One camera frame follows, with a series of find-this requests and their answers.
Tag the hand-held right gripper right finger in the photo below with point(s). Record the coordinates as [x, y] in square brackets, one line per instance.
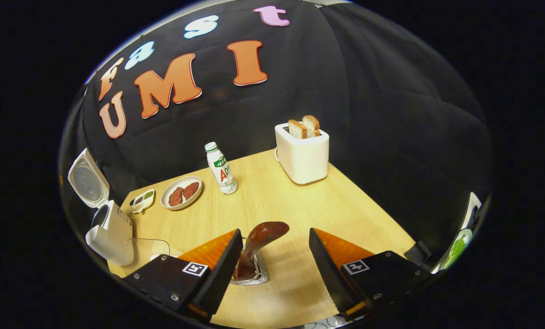
[327, 274]

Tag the white drink bottle green label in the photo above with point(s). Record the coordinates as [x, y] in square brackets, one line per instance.
[222, 169]

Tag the white divided seasoning dish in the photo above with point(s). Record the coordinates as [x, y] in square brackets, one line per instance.
[142, 201]

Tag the white round plate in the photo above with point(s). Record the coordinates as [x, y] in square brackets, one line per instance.
[169, 203]

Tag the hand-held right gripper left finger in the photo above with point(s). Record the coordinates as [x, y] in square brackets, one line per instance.
[222, 274]

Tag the white rice cooker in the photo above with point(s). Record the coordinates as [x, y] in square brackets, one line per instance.
[112, 233]

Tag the white toaster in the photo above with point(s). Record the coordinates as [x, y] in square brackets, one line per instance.
[302, 157]

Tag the red meat piece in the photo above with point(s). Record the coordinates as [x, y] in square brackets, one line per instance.
[191, 190]
[176, 196]

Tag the black backdrop cloth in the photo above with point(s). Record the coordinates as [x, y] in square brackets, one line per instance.
[368, 91]

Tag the brown wooden spoon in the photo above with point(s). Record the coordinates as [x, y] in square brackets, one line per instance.
[261, 237]

